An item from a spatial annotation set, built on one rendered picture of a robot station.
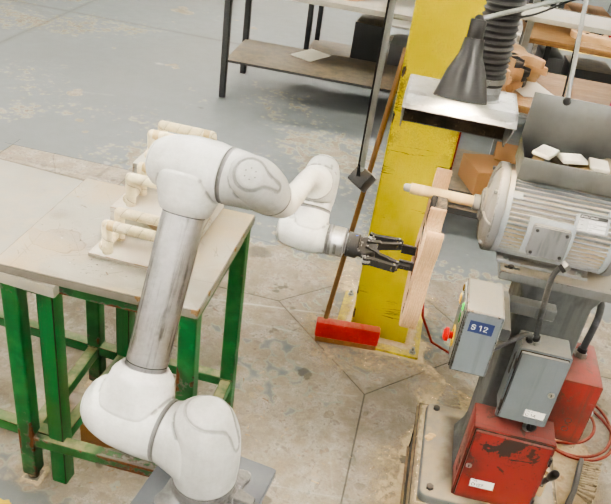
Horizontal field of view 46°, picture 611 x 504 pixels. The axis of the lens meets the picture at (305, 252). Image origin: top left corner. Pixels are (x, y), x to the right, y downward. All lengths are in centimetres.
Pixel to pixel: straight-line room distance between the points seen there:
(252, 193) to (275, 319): 202
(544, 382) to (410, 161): 119
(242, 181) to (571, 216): 92
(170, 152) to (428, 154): 156
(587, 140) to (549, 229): 29
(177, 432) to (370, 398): 164
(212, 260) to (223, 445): 73
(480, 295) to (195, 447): 82
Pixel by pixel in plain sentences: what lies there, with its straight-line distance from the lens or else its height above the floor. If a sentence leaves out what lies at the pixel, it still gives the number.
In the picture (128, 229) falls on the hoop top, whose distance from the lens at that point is 212.
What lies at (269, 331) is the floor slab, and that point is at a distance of 343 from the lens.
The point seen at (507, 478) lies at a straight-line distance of 243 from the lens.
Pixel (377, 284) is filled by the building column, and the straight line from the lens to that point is 330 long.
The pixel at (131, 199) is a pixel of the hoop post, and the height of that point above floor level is 105.
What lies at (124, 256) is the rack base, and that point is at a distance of 219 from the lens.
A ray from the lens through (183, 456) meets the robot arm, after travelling 168.
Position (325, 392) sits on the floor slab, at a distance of 317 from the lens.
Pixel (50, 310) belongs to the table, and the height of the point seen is 78.
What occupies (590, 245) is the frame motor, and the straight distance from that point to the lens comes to 205.
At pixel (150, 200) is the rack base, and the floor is 102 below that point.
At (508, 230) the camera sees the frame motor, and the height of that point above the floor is 125.
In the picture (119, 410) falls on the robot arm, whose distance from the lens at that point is 173.
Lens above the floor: 215
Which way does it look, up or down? 32 degrees down
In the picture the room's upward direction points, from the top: 9 degrees clockwise
